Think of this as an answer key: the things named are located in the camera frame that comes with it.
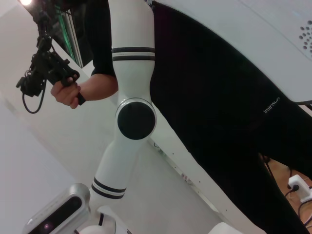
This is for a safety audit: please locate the bare operator hand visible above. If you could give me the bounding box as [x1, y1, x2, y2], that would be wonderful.
[50, 80, 81, 110]

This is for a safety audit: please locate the black teleoperation controller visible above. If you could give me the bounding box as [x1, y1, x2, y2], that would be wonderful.
[16, 0, 86, 106]

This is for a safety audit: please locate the bare operator forearm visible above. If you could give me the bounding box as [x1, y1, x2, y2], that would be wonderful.
[77, 73, 119, 101]

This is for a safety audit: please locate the operator body in black clothing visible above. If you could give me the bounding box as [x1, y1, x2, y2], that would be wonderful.
[84, 0, 312, 234]

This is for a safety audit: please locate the white screwed panel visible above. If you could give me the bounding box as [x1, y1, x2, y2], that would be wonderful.
[148, 136, 227, 215]

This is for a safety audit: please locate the white robot torso shell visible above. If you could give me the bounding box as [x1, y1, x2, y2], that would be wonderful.
[156, 0, 312, 102]

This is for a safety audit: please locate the white power strip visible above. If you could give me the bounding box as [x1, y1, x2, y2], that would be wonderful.
[288, 174, 312, 203]

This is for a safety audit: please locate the black controller cable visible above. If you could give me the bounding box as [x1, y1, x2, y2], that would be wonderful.
[21, 73, 47, 114]

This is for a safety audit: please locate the aluminium frame post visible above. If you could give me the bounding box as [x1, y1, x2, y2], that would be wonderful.
[52, 0, 85, 69]

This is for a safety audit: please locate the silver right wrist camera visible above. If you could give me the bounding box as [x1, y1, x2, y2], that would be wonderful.
[23, 182, 91, 234]

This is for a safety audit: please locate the black power cable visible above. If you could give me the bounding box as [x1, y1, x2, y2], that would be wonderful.
[258, 153, 312, 234]

